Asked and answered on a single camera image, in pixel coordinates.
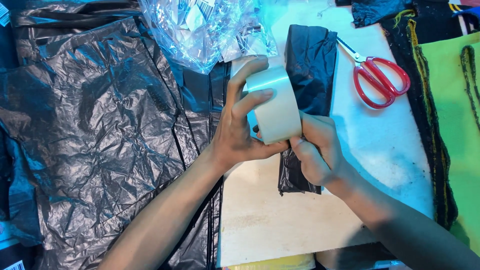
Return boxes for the person's right hand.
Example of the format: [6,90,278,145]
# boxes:
[289,110,347,189]

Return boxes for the person's left hand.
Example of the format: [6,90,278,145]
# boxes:
[210,56,290,170]

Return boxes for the clear bag of labels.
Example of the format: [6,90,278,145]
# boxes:
[137,0,279,75]

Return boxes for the crumpled black plastic piece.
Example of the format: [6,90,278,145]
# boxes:
[335,0,415,29]

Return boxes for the red handled scissors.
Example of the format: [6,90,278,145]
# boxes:
[336,37,411,110]

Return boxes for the clear packing tape roll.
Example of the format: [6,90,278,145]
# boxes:
[245,66,303,145]

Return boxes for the pile of black plastic bags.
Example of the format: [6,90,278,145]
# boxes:
[0,0,231,270]

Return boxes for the green cloth with dark trim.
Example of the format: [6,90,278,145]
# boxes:
[417,32,480,256]

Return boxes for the black fabric with yellow stitching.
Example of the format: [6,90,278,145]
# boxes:
[380,0,480,231]

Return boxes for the yellow packet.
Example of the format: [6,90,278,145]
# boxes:
[223,253,316,270]

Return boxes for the black wrapped plastic parcel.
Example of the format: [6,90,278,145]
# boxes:
[278,25,338,196]

